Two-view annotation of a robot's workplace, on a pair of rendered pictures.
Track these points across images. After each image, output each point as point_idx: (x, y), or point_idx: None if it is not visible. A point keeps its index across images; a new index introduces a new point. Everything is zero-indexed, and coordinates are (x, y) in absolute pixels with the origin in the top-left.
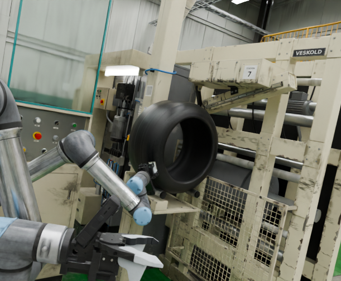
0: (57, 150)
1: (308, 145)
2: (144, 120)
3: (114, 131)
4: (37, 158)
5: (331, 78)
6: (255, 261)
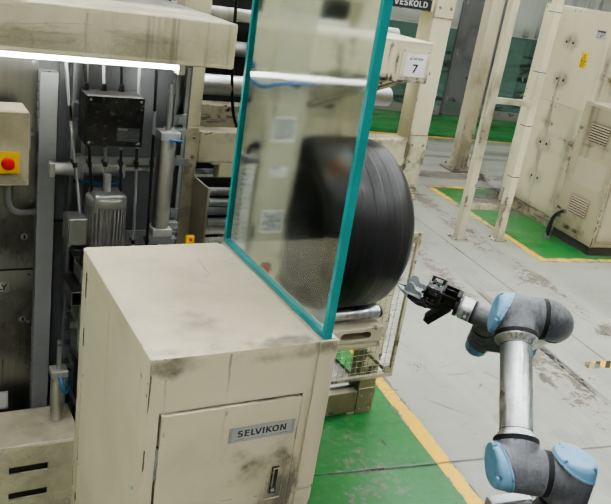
0: (531, 345)
1: (411, 143)
2: (381, 213)
3: (116, 240)
4: (528, 375)
5: (438, 48)
6: (383, 314)
